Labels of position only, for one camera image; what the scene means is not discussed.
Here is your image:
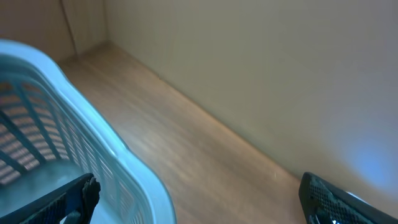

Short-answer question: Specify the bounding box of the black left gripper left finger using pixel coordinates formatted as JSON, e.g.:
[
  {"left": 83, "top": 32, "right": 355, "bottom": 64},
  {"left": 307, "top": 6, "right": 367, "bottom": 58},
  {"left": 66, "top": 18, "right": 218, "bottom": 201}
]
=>
[{"left": 1, "top": 173, "right": 101, "bottom": 224}]

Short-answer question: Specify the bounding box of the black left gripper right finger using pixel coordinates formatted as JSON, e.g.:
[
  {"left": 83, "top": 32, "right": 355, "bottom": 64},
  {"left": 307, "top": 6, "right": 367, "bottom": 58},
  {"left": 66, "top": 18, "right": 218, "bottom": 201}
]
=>
[{"left": 298, "top": 172, "right": 397, "bottom": 224}]

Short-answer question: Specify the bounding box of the grey plastic mesh basket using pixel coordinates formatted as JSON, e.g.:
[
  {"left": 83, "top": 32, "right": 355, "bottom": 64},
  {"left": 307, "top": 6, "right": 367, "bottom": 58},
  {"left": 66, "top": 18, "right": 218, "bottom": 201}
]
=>
[{"left": 1, "top": 39, "right": 177, "bottom": 223}]

